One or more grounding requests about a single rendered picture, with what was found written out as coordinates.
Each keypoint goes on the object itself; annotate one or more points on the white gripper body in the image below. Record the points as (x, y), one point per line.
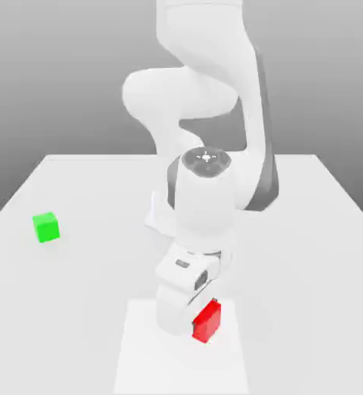
(172, 311)

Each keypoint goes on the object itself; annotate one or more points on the small red cube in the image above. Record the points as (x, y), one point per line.
(207, 322)

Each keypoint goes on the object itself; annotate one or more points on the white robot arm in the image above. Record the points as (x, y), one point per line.
(205, 92)

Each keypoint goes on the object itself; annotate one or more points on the small green cube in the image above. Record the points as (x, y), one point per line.
(46, 228)

